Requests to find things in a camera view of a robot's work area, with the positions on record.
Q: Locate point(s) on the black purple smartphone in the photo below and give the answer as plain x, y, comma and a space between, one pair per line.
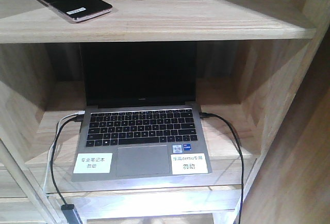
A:
79, 10

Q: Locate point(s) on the grey laptop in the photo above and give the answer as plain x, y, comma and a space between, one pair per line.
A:
141, 107

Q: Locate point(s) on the right white laptop label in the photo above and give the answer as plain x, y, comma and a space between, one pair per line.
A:
189, 164

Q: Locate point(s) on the white laptop label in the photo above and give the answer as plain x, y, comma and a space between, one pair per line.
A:
189, 164
93, 163

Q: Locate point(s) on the left white laptop label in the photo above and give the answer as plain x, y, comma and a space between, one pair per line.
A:
93, 163

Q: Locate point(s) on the grey usb hub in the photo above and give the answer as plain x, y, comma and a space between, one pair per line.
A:
71, 214

